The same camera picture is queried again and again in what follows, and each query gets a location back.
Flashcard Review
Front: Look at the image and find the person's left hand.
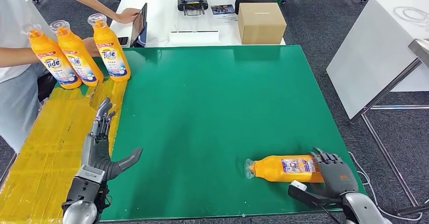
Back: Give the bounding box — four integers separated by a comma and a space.
114, 8, 142, 24

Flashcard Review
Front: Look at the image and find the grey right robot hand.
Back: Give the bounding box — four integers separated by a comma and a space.
310, 148, 359, 196

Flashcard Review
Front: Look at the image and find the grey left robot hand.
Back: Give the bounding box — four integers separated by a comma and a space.
81, 97, 144, 181

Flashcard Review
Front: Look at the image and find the person's right hand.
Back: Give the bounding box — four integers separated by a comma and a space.
82, 37, 100, 57

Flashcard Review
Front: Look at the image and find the orange detergent bottle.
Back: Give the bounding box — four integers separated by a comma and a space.
244, 154, 325, 184
87, 13, 132, 82
49, 20, 105, 87
21, 23, 83, 90

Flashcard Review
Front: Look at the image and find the black tablet on stand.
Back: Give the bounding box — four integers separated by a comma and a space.
130, 3, 148, 48

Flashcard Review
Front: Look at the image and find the white desk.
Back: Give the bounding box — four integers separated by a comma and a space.
109, 0, 286, 48

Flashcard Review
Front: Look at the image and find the black stool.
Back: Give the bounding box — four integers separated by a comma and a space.
36, 73, 58, 103

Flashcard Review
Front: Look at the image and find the black remote controller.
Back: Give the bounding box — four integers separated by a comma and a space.
177, 0, 209, 17

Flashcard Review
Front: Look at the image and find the white flat box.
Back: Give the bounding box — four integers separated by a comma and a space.
169, 30, 220, 45

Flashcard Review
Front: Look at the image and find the person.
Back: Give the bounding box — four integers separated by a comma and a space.
0, 0, 142, 153

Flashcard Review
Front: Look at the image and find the printed brochure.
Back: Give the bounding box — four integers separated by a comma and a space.
210, 4, 237, 21

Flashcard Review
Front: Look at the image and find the white square table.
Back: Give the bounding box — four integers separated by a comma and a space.
326, 0, 429, 120

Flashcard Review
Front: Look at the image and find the brown cardboard box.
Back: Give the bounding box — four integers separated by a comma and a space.
237, 2, 287, 45

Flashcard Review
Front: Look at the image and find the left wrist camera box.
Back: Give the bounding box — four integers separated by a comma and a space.
62, 164, 106, 213

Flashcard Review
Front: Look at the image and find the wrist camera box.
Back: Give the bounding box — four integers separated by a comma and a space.
287, 180, 344, 210
62, 164, 106, 213

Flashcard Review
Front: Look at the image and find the white floor cable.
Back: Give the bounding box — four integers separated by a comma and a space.
348, 151, 429, 221

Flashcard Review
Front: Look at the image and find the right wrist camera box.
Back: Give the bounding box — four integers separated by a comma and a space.
287, 180, 344, 210

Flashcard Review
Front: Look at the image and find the steel frame table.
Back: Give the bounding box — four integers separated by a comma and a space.
350, 38, 429, 216

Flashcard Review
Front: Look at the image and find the white coiled cable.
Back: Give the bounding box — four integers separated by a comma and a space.
393, 6, 429, 25

